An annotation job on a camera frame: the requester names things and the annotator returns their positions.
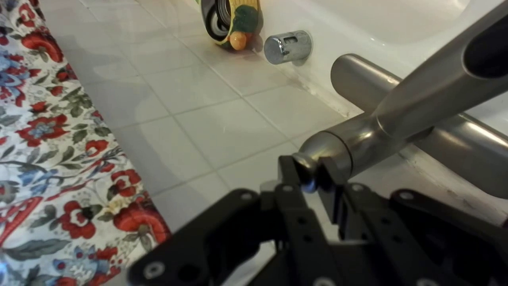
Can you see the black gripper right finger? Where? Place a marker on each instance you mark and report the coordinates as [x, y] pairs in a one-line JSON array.
[[423, 244]]

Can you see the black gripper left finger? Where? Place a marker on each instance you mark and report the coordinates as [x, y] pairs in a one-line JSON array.
[[223, 244]]

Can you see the brushed steel faucet body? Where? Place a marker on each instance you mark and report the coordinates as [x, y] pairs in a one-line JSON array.
[[466, 153]]

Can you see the floral window curtain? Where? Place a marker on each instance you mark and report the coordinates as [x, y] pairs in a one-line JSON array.
[[53, 133]]

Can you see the chrome air gap cap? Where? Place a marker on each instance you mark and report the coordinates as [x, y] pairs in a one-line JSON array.
[[287, 48]]

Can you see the yellow sponge holder cup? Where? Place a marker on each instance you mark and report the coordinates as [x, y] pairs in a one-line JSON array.
[[233, 21]]

